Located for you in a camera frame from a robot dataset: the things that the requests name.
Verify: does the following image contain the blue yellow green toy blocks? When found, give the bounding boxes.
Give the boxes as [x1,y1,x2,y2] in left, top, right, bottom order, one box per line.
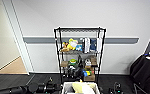
[82,69,92,78]

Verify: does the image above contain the narrow white box black edge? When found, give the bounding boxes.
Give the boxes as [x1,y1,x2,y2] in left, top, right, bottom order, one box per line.
[81,37,87,54]

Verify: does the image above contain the grey clear plastic bag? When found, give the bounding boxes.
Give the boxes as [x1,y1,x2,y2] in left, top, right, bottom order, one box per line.
[67,65,83,81]

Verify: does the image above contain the small flat cardboard box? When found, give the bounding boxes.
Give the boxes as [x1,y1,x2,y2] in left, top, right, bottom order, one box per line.
[61,60,69,67]

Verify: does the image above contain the tall white box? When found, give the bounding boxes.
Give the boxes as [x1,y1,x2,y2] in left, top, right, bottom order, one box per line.
[85,37,91,54]

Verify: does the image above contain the pale woven basket dark spots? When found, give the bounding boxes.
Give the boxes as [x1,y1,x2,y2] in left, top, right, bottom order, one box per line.
[61,81,101,94]

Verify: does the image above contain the brown plush toy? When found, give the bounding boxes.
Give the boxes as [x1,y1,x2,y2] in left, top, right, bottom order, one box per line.
[60,41,69,53]

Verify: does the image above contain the small blue toy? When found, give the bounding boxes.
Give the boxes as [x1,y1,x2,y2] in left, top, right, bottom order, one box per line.
[75,44,83,52]

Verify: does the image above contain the black wire shelf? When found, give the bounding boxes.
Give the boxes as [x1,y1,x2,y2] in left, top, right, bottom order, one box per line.
[53,26,107,88]

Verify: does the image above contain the pale yellow plush toy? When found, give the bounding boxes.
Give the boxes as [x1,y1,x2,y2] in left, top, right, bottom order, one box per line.
[71,81,89,94]

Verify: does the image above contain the long cardboard box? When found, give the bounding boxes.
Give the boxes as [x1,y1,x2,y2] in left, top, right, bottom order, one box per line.
[84,73,96,82]

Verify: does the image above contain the wide white box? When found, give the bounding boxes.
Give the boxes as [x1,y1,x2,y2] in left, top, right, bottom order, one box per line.
[95,37,102,53]

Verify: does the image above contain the yellow and white plush toy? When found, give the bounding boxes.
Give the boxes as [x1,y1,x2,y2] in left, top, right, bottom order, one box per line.
[66,38,79,51]

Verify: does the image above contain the blue bag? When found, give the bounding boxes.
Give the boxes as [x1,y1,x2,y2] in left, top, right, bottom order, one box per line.
[89,38,98,53]

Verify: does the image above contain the white door frame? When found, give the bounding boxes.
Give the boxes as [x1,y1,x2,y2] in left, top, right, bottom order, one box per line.
[0,0,35,74]

